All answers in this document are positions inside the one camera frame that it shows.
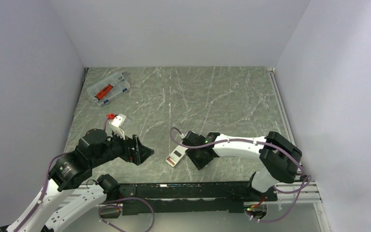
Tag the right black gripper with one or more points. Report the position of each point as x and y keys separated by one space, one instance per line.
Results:
x=199 y=164

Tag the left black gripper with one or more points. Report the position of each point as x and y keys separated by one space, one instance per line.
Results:
x=141 y=152

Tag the white remote control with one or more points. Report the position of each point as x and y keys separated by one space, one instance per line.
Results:
x=177 y=154

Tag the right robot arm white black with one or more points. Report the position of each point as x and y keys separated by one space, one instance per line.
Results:
x=280 y=158

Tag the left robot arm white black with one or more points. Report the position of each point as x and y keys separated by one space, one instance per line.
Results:
x=68 y=171

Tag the clear plastic organizer box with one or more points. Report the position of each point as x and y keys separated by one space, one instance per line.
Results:
x=120 y=86

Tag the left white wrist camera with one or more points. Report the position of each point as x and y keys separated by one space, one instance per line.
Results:
x=118 y=123

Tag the black base frame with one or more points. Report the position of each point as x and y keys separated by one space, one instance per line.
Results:
x=231 y=196

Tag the red handled tool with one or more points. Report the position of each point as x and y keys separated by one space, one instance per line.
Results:
x=103 y=92

